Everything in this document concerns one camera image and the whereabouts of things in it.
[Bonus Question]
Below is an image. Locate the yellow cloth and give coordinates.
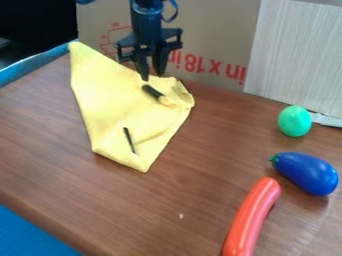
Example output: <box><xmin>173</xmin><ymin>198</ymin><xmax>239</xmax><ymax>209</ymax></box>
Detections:
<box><xmin>66</xmin><ymin>41</ymin><xmax>197</xmax><ymax>174</ymax></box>

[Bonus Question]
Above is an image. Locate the cardboard box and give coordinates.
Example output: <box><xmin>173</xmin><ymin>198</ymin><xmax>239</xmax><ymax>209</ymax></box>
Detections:
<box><xmin>74</xmin><ymin>0</ymin><xmax>262</xmax><ymax>92</ymax></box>

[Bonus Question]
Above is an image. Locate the green toy ball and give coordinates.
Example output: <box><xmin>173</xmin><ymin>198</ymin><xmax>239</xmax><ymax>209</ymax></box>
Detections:
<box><xmin>276</xmin><ymin>105</ymin><xmax>314</xmax><ymax>138</ymax></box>

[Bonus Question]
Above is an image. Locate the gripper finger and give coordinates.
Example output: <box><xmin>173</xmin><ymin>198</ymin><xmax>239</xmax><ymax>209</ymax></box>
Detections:
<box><xmin>152</xmin><ymin>47</ymin><xmax>171</xmax><ymax>78</ymax></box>
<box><xmin>132</xmin><ymin>53</ymin><xmax>151</xmax><ymax>82</ymax></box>

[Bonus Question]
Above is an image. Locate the blue toy eggplant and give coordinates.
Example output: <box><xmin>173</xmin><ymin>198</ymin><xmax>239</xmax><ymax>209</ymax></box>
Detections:
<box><xmin>268</xmin><ymin>152</ymin><xmax>341</xmax><ymax>197</ymax></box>

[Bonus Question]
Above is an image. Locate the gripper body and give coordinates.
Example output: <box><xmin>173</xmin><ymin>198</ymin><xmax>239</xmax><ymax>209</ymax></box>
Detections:
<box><xmin>113</xmin><ymin>4</ymin><xmax>185</xmax><ymax>64</ymax></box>

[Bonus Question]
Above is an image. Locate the orange toy sausage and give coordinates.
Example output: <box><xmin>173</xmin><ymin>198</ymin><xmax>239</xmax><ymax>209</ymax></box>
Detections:
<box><xmin>220</xmin><ymin>176</ymin><xmax>284</xmax><ymax>256</ymax></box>

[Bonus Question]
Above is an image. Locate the white board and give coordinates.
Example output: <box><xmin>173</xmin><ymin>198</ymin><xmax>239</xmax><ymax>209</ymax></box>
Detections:
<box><xmin>243</xmin><ymin>0</ymin><xmax>342</xmax><ymax>120</ymax></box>

